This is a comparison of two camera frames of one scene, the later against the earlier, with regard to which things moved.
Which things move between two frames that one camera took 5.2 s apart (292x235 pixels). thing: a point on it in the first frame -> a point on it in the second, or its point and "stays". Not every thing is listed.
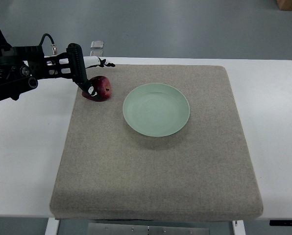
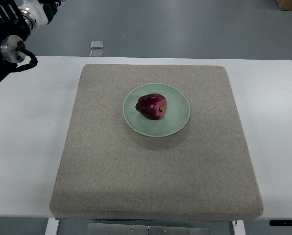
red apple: (102, 85) -> (152, 106)
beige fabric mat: (203, 172) stays
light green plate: (156, 109) stays
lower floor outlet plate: (96, 53) stays
